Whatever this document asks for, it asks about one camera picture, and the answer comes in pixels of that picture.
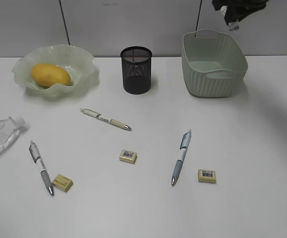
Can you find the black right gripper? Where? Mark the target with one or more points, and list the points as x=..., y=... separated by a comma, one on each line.
x=237, y=10

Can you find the blue white retractable pen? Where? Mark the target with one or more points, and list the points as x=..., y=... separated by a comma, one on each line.
x=183, y=149

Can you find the yellow mango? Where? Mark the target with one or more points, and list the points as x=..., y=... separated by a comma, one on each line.
x=48, y=75

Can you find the clear plastic water bottle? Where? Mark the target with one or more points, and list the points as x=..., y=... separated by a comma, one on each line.
x=10, y=130

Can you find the white waste paper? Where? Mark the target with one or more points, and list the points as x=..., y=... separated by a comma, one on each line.
x=232, y=26

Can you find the pale green woven plastic basket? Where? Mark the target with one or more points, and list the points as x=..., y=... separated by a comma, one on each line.
x=213, y=64

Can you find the black mesh pen holder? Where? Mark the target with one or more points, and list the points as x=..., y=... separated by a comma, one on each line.
x=136, y=69

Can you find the pale green wavy glass plate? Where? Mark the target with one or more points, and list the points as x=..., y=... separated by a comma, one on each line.
x=76, y=61

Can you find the yellow eraser barcode right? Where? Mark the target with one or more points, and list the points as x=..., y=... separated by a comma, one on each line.
x=207, y=176

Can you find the yellow eraser barcode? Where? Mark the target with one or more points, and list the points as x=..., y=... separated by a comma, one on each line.
x=207, y=176
x=128, y=156

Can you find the beige retractable pen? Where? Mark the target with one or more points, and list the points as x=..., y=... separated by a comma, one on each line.
x=99, y=116

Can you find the yellow eraser barcode centre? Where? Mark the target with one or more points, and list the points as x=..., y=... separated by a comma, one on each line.
x=128, y=156

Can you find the yellow eraser with black logo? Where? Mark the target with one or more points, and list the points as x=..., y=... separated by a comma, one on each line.
x=63, y=183

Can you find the white grey retractable pen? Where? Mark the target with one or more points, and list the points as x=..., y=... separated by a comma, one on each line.
x=36, y=156

